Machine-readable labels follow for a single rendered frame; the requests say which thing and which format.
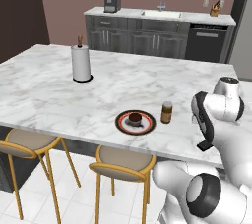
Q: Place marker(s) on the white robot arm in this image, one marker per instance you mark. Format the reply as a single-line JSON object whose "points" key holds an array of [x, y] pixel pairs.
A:
{"points": [[229, 156]]}

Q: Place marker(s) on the brown cupcake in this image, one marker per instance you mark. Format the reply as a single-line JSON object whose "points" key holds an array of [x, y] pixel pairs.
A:
{"points": [[135, 118]]}

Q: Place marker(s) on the dark plate with red rim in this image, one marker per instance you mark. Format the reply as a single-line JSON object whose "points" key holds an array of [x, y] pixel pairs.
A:
{"points": [[147, 123]]}

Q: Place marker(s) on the brown cinnamon bottle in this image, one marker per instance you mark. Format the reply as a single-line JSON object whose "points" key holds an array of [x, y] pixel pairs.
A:
{"points": [[166, 114]]}

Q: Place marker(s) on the white paper towel roll holder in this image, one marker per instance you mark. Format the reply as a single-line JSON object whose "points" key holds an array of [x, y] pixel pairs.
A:
{"points": [[81, 64]]}

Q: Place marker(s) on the dark grey base cupboards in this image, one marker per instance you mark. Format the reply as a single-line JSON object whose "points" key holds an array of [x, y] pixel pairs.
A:
{"points": [[138, 39]]}

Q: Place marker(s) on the yellow stool with beige seat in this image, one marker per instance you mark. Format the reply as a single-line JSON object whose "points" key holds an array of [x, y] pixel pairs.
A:
{"points": [[123, 162], [31, 140]]}

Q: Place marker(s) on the white sink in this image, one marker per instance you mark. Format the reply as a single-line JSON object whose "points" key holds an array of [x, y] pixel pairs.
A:
{"points": [[160, 14]]}

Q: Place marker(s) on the black dishwasher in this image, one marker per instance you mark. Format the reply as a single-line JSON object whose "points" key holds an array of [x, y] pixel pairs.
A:
{"points": [[206, 44]]}

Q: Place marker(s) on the grey coffee machine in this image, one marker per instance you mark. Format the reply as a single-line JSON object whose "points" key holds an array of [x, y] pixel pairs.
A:
{"points": [[112, 2]]}

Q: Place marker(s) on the silver tap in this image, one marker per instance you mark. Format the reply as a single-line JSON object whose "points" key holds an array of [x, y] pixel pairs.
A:
{"points": [[161, 3]]}

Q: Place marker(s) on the wooden knife block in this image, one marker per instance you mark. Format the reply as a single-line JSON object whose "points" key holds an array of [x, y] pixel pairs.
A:
{"points": [[214, 11]]}

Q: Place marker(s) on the grey fridge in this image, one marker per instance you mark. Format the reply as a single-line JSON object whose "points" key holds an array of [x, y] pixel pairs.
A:
{"points": [[242, 38]]}

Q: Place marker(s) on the white wall socket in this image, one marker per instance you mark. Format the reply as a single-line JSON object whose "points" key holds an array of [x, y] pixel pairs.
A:
{"points": [[222, 2], [206, 2]]}

